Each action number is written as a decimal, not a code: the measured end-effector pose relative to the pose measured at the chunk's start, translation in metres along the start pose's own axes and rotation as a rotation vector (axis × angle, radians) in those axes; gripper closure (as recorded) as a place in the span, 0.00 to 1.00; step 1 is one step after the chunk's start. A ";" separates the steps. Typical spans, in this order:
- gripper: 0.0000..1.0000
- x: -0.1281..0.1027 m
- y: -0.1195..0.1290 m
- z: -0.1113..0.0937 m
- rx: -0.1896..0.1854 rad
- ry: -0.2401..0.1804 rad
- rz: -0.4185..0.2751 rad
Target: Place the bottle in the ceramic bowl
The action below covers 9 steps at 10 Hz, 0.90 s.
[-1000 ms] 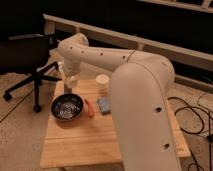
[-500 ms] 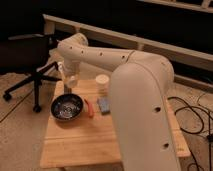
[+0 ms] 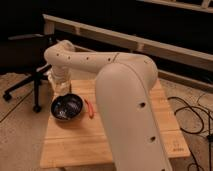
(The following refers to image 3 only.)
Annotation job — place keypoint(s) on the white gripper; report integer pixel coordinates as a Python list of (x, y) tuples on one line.
[(59, 79)]

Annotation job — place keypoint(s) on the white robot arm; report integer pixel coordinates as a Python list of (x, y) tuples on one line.
[(122, 91)]

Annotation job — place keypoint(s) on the black office chair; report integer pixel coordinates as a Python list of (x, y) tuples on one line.
[(26, 55)]

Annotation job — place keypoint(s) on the orange red chili pepper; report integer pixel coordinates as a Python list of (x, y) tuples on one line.
[(90, 109)]

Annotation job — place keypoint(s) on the white wooden bench frame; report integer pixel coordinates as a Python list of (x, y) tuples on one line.
[(173, 53)]

